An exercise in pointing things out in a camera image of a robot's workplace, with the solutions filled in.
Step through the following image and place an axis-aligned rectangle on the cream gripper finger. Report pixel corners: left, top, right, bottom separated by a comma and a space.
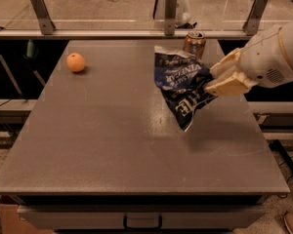
204, 71, 258, 97
210, 48, 241, 80

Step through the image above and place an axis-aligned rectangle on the orange soda can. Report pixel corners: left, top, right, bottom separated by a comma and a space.
183, 30, 206, 59

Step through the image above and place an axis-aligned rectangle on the grey table drawer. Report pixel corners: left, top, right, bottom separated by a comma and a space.
17, 205, 265, 231

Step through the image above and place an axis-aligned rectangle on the blue Kettle chip bag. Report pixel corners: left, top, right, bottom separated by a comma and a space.
154, 46, 216, 132

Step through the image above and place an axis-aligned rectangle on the right metal bracket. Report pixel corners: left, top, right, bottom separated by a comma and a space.
242, 0, 269, 36

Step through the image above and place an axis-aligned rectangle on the black drawer handle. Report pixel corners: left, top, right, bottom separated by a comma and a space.
123, 214, 163, 231

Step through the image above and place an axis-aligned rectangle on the metal bracket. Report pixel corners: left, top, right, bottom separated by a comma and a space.
242, 0, 269, 36
30, 0, 56, 35
164, 0, 177, 36

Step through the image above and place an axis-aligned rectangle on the orange fruit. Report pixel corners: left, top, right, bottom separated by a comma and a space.
66, 53, 86, 73

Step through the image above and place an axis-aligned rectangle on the middle metal bracket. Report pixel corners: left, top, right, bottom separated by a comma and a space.
164, 0, 177, 36

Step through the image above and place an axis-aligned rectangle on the metal rail bar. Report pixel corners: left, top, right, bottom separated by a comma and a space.
0, 28, 268, 40

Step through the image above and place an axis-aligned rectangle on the cardboard box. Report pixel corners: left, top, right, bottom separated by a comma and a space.
0, 196, 53, 234

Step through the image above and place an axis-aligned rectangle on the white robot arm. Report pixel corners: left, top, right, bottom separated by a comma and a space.
204, 21, 293, 97

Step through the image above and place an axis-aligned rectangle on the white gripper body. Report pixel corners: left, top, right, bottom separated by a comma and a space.
239, 23, 293, 88

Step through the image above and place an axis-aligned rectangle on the left metal bracket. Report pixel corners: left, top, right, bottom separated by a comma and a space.
30, 0, 56, 35

